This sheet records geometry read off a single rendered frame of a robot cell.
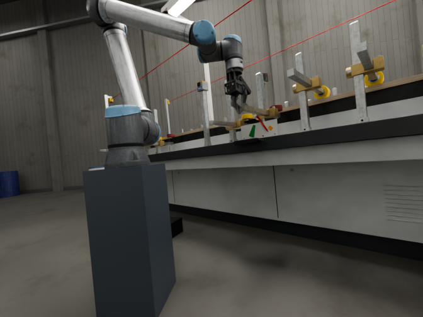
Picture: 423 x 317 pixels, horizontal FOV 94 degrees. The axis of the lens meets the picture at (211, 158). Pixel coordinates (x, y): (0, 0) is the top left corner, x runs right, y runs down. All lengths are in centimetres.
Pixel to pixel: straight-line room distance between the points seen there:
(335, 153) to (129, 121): 100
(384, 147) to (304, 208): 60
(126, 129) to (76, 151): 656
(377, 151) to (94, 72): 717
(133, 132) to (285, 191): 108
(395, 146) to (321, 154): 29
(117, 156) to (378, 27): 696
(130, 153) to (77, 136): 658
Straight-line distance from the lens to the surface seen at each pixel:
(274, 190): 155
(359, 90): 117
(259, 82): 137
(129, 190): 83
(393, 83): 138
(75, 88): 771
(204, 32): 98
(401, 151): 116
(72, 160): 755
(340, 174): 140
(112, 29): 132
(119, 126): 91
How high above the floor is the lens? 61
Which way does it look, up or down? level
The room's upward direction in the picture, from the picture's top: 5 degrees counter-clockwise
